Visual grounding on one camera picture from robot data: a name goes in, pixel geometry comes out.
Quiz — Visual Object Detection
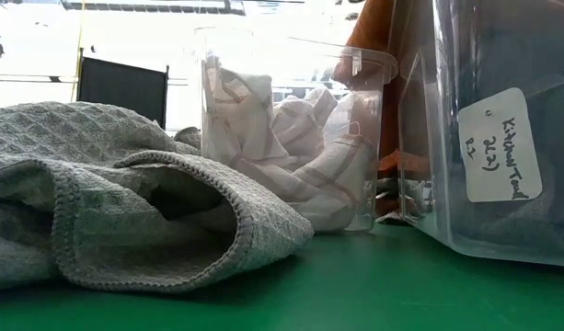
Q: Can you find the light gray waffle towel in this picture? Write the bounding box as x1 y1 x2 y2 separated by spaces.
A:
0 100 315 294

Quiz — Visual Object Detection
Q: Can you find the black standing panel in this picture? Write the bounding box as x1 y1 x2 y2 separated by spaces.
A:
76 48 170 131

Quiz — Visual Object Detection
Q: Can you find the small white cloth piece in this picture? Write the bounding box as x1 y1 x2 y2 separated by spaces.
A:
375 211 405 225

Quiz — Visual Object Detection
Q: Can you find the white checked kitchen towel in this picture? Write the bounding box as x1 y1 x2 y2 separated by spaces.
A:
201 57 379 233

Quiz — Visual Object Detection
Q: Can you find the white handwritten paper label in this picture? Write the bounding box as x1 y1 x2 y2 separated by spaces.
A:
457 86 544 203

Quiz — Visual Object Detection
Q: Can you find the clear plastic bin with label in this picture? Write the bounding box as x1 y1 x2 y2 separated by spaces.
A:
386 0 564 268

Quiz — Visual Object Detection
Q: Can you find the green table mat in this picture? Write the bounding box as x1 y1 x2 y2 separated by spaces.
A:
0 223 564 331

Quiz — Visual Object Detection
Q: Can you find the small gray waffle towel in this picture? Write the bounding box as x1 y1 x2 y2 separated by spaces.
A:
173 126 203 155

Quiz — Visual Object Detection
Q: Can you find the yellow cable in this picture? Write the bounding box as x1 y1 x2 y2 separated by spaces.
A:
71 0 86 103

